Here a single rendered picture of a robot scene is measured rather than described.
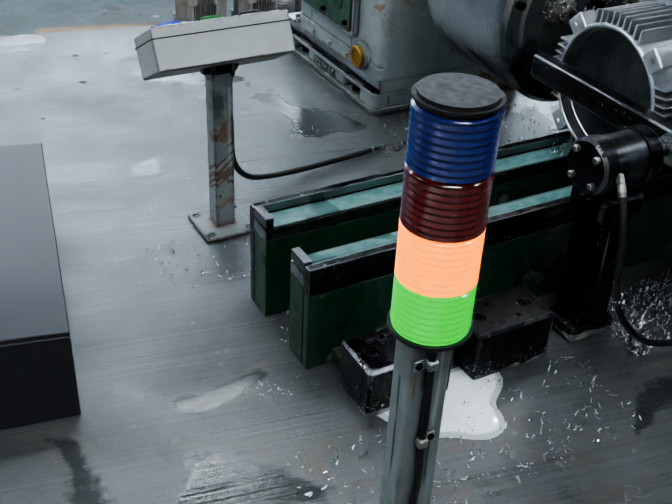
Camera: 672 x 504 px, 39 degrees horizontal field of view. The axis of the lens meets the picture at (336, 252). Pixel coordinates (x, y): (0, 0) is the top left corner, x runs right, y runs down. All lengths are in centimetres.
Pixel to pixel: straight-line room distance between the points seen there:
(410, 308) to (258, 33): 54
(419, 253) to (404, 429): 17
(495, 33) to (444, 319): 66
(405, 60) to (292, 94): 21
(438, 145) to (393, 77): 93
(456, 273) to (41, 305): 45
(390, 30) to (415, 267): 88
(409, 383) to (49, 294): 39
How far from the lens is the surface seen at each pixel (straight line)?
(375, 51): 152
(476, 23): 131
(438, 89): 61
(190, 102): 158
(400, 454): 78
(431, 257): 64
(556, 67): 119
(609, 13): 115
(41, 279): 98
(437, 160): 60
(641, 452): 99
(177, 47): 109
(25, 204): 110
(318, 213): 105
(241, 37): 112
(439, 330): 68
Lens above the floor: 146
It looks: 34 degrees down
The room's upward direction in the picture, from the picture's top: 3 degrees clockwise
